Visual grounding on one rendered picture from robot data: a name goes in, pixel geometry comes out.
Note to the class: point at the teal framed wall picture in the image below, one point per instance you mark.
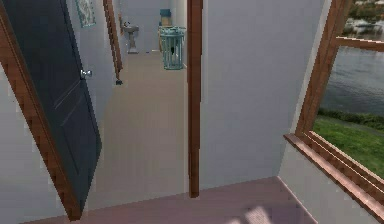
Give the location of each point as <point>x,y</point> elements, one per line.
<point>85,12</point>

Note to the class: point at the teal slatted bin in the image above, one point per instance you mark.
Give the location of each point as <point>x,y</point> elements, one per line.
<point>172,48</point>

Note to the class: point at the brown wooden door frame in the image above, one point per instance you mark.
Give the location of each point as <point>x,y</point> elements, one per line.
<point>194,100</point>

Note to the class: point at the brown framed window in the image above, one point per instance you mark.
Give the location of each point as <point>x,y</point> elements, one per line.
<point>353,100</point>

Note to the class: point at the blue and tan box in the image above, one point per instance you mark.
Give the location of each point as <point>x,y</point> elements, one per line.
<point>165,17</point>

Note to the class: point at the dark blue room door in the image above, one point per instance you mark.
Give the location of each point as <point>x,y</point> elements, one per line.
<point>43,66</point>

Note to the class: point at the silver door knob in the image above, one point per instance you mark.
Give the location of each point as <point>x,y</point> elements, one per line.
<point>85,73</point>

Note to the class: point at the white pedestal sink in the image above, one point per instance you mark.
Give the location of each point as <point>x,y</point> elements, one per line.
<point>131,36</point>

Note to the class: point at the brown wooden door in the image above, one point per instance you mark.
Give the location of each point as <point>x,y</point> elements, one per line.
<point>113,40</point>

